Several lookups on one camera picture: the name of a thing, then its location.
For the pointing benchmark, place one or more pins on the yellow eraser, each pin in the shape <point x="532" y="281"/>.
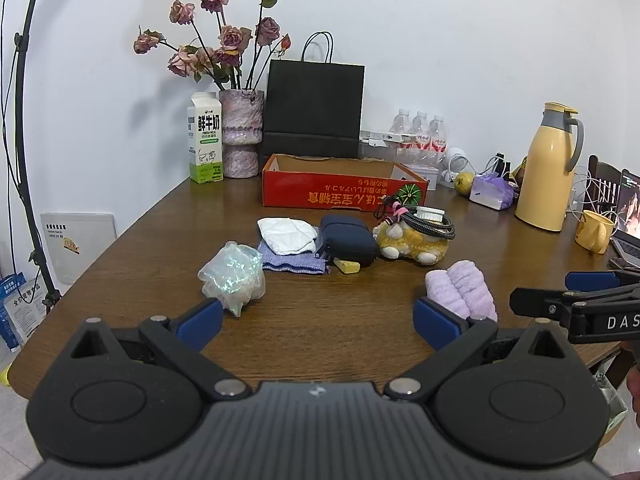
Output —
<point x="346" y="266"/>

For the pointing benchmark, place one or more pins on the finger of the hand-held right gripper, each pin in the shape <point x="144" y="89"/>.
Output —
<point x="585" y="280"/>
<point x="535" y="300"/>

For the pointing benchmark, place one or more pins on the yellow green floor object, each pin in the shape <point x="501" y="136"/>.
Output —
<point x="4" y="375"/>

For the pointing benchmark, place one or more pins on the small white fan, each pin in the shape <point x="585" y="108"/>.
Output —
<point x="457" y="160"/>

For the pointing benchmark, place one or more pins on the laptop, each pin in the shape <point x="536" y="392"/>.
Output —
<point x="630" y="210"/>

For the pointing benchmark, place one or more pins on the person's right hand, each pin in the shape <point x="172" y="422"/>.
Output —
<point x="635" y="385"/>

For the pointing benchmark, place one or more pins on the yellow plush toy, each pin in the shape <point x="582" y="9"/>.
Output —
<point x="415" y="247"/>

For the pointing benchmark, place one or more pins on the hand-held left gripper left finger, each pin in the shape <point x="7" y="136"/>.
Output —
<point x="201" y="317"/>

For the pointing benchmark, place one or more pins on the blue white paper package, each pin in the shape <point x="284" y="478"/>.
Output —
<point x="20" y="310"/>

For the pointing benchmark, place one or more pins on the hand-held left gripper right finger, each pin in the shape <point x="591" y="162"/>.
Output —
<point x="434" y="322"/>

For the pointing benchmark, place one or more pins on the dark wooden chair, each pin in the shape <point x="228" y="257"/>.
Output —
<point x="602" y="175"/>

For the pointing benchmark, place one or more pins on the purple mottled vase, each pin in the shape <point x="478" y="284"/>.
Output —
<point x="241" y="125"/>

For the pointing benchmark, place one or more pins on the yellow-green apple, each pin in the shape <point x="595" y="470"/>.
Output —
<point x="464" y="184"/>

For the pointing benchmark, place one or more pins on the purple knitted pouch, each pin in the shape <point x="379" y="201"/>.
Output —
<point x="295" y="262"/>

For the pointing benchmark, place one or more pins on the purple tissue pack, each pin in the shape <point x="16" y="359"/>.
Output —
<point x="492" y="192"/>

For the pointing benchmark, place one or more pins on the colourful snack packet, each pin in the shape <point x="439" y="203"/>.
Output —
<point x="521" y="167"/>

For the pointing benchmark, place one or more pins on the iridescent plastic bag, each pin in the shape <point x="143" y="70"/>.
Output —
<point x="232" y="277"/>

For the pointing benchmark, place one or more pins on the black charger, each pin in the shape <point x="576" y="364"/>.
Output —
<point x="501" y="162"/>

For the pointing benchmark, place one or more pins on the dried pink roses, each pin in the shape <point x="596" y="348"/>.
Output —
<point x="230" y="42"/>

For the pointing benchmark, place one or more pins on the white round jar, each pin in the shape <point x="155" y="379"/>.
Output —
<point x="430" y="213"/>

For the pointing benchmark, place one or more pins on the navy blue case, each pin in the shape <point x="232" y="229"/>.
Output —
<point x="350" y="240"/>

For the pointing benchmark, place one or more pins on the purple fluffy towel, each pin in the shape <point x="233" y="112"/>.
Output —
<point x="462" y="287"/>

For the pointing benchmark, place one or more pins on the dark phone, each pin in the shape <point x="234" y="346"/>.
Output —
<point x="621" y="263"/>

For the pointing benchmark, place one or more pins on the green white milk carton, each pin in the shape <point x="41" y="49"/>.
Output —
<point x="205" y="135"/>

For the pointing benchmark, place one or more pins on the red cardboard box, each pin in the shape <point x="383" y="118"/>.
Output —
<point x="345" y="187"/>

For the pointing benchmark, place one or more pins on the black paper bag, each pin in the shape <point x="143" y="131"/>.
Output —
<point x="312" y="105"/>

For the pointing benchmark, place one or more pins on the white cloth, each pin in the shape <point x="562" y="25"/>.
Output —
<point x="287" y="235"/>

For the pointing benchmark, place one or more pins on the white board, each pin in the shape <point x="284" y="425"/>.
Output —
<point x="80" y="245"/>

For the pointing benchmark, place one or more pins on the black light stand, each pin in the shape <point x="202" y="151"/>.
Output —
<point x="22" y="110"/>

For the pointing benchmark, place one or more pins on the yellow thermos jug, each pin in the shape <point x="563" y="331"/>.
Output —
<point x="545" y="175"/>

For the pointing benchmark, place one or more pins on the white plastic tub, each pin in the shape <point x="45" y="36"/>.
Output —
<point x="425" y="175"/>

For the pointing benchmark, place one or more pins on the yellow mug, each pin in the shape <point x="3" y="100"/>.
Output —
<point x="592" y="232"/>

